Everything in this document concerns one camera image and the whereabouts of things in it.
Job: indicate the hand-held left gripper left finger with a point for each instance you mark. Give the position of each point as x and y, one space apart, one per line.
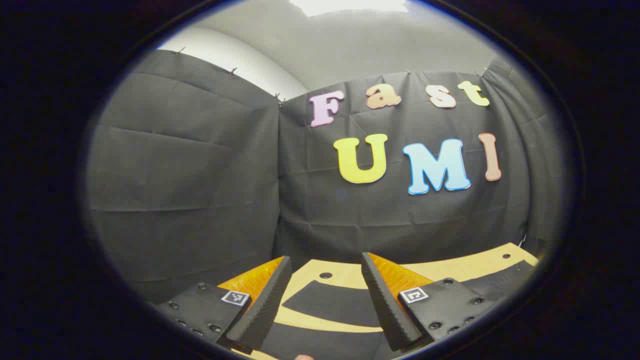
265 305

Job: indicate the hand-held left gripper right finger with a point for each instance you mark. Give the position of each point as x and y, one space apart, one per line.
385 305

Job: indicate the dark grey jeans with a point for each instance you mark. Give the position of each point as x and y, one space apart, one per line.
335 302

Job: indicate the black backdrop cloth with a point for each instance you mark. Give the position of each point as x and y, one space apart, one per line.
200 175

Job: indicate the ceiling light panel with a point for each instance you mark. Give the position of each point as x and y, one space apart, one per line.
350 5

